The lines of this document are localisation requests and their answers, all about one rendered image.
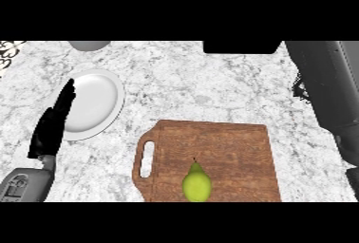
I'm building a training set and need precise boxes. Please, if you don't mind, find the brown wooden cutting board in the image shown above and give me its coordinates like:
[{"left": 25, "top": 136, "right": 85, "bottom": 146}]
[{"left": 129, "top": 119, "right": 283, "bottom": 203}]

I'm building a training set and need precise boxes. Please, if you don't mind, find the black appliance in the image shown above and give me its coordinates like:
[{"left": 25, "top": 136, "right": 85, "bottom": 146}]
[{"left": 202, "top": 40, "right": 282, "bottom": 55}]

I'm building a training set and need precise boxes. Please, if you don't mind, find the green pear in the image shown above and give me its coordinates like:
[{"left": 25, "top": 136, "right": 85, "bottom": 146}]
[{"left": 180, "top": 157, "right": 212, "bottom": 203}]

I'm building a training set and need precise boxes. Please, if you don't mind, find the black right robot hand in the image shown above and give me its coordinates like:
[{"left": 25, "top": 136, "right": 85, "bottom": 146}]
[{"left": 289, "top": 72, "right": 313, "bottom": 104}]

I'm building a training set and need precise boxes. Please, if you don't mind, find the grey bowl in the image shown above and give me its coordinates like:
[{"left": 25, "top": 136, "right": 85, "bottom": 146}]
[{"left": 67, "top": 40, "right": 113, "bottom": 52}]

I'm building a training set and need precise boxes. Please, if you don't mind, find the white oval plate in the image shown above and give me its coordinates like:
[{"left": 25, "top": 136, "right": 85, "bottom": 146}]
[{"left": 62, "top": 68, "right": 127, "bottom": 142}]

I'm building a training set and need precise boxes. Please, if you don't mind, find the dark grey tiered basket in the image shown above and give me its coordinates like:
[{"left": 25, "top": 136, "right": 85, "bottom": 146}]
[{"left": 283, "top": 40, "right": 359, "bottom": 201}]

